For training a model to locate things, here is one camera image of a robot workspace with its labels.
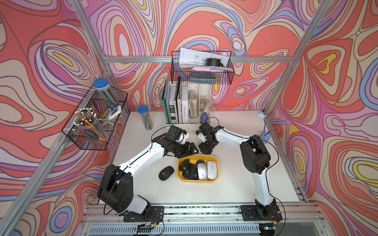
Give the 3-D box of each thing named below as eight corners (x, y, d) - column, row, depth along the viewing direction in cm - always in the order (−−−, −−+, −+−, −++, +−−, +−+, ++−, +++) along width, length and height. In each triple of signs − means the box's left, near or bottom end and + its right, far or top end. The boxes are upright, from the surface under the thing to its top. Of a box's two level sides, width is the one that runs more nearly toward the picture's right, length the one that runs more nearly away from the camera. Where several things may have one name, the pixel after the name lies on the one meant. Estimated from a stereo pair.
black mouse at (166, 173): (156, 176, 88) (156, 174, 86) (169, 165, 92) (169, 163, 91) (162, 183, 85) (162, 181, 83) (175, 171, 90) (175, 169, 88)
